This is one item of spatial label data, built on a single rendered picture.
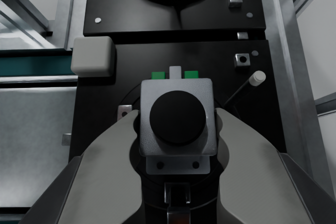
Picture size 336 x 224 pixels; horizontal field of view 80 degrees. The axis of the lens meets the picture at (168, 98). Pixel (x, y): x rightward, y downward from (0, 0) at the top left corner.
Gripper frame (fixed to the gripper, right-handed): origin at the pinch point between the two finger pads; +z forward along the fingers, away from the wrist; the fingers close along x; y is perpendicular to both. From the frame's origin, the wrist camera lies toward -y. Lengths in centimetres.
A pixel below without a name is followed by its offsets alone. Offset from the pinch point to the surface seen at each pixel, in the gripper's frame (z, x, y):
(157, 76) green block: 5.2, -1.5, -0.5
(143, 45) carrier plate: 15.0, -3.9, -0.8
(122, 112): 6.1, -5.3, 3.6
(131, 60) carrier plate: 13.7, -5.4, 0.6
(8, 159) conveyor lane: 9.6, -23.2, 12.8
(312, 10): 31.9, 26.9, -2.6
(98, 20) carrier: 17.5, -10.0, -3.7
